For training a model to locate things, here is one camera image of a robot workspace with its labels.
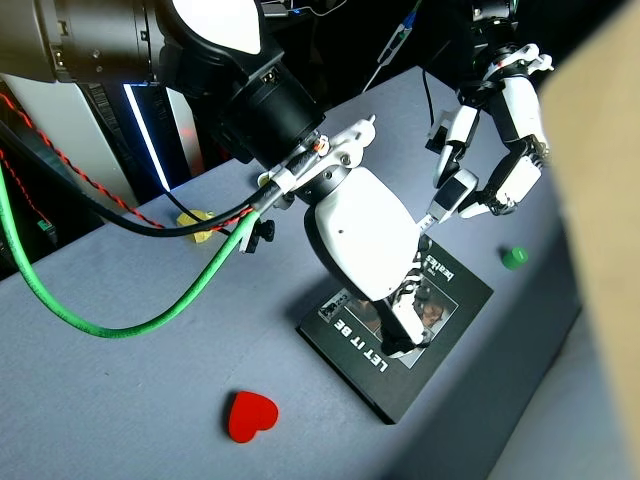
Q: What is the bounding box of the black Beatles album cover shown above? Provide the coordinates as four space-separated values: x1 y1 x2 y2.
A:
295 234 495 425

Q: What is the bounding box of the thick black cable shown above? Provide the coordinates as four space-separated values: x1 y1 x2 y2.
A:
0 119 281 237

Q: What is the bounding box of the beige blurred panel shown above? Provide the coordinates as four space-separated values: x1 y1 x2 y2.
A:
539 0 640 480

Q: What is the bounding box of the green cylinder block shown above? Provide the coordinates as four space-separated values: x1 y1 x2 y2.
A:
501 244 530 271

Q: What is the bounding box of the thick green cable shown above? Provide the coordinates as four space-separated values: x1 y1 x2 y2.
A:
0 162 261 340

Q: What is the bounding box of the red heart block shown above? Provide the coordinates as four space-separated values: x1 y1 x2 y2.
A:
228 390 280 444

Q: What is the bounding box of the white computer tower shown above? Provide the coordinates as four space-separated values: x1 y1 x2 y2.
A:
0 74 204 211

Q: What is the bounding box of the thin green cable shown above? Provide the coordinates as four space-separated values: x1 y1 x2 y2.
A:
362 0 425 94

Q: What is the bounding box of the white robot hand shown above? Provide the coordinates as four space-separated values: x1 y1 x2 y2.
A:
302 166 434 361
424 73 551 220

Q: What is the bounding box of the grey table cloth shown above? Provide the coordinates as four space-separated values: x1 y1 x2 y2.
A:
0 67 584 480

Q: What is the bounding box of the grey tape measure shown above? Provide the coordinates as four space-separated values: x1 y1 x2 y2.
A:
416 168 480 236

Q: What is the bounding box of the green plug connector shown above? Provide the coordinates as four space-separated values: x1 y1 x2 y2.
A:
35 218 57 246

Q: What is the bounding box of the red black twisted cable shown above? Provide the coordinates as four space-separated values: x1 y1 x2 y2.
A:
0 92 256 234

